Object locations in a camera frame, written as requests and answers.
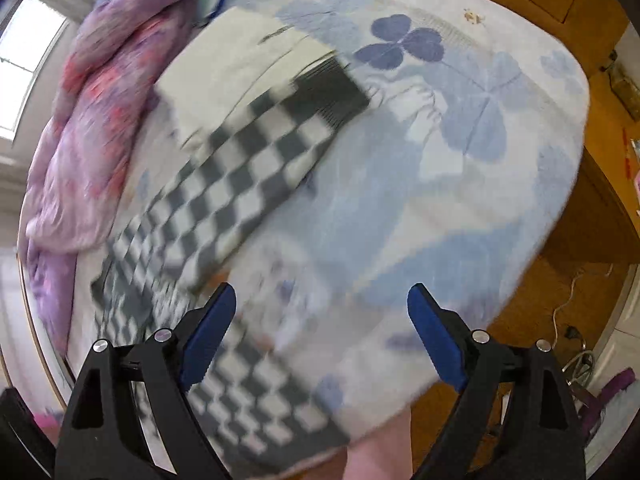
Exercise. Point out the person's leg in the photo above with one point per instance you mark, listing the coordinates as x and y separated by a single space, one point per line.
380 450

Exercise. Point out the curved tan rod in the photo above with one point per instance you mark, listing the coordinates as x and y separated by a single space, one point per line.
31 321

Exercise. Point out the cream folded garment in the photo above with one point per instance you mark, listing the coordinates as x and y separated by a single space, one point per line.
225 70

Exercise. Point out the wooden bedside cabinet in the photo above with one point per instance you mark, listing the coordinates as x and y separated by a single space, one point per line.
607 185

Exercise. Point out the pink floral quilt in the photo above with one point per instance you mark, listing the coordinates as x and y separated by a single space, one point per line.
100 110

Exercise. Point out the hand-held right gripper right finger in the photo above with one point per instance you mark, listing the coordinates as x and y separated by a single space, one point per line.
435 340

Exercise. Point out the window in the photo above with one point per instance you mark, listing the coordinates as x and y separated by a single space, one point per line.
30 55

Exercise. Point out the bed with pale sheet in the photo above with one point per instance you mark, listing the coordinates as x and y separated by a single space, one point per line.
400 200

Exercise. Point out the checkered dog fleece blanket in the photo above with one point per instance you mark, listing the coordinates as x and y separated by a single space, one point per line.
240 185

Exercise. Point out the purple pillow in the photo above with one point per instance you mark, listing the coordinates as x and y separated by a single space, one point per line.
47 295

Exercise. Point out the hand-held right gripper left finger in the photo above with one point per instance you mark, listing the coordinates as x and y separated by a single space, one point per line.
210 340

